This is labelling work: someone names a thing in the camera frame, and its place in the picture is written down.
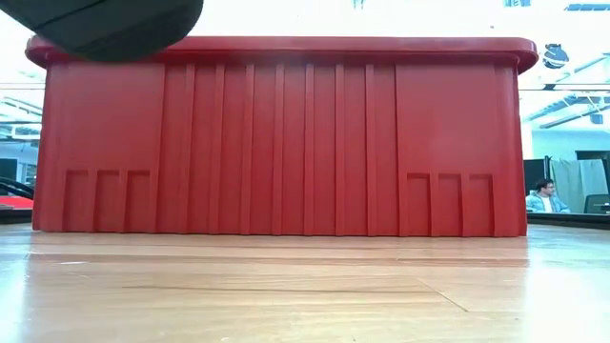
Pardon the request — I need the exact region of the red plastic bin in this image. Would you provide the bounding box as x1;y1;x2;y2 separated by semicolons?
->
24;35;539;238

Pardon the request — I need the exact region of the person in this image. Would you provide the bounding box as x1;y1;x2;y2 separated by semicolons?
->
525;178;572;214

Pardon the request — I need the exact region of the black ceiling fixture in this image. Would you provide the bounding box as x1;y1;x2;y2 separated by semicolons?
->
542;43;571;71

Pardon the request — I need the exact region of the grey green cloth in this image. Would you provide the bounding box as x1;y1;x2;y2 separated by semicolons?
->
551;158;610;214

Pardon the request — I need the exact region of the red metal cart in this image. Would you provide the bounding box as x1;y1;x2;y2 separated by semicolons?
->
0;175;35;211

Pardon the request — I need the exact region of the black metal frame rail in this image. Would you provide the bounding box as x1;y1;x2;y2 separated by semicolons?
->
0;208;34;225

